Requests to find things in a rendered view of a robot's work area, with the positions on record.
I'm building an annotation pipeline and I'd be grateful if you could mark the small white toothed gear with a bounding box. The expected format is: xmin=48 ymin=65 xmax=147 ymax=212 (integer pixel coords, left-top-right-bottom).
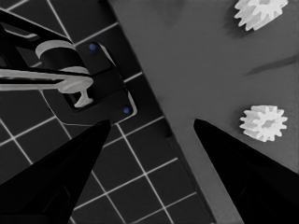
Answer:
xmin=233 ymin=0 xmax=289 ymax=32
xmin=238 ymin=105 xmax=289 ymax=143

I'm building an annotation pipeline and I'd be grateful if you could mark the dark robot body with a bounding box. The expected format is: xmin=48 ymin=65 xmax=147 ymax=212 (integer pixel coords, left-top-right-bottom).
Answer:
xmin=0 ymin=7 xmax=138 ymax=126

